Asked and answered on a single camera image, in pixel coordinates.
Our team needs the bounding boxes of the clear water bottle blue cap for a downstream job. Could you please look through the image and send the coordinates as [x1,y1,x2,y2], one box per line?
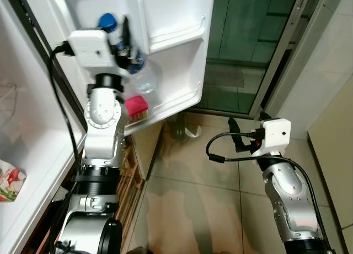
[98,12,162,96]

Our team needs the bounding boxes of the white-lined fridge door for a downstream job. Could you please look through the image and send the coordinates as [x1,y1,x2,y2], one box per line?
[21,0,217,138]

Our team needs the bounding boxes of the pink-lidded clear container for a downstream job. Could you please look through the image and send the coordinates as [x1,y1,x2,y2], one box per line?
[124,95,151,125]

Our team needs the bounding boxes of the white counter unit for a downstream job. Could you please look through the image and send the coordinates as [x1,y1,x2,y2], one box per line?
[130,121,164,180]

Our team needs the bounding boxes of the wooden slatted rack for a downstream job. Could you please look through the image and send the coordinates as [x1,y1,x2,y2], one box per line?
[113,143,145,238]

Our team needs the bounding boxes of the white juice carton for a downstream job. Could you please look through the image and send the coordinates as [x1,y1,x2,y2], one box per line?
[0,159,28,203]

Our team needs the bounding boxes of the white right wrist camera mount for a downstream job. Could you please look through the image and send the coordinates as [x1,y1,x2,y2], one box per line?
[254,118,292,157]

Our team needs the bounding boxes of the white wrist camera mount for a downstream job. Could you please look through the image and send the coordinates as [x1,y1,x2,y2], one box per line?
[254,118,292,157]
[67,29,118,74]

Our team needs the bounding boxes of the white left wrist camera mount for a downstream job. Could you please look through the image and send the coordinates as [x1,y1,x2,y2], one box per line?
[67,29,118,74]

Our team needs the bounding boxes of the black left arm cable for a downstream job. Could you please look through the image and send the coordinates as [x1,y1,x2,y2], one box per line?
[47,40,86,253]

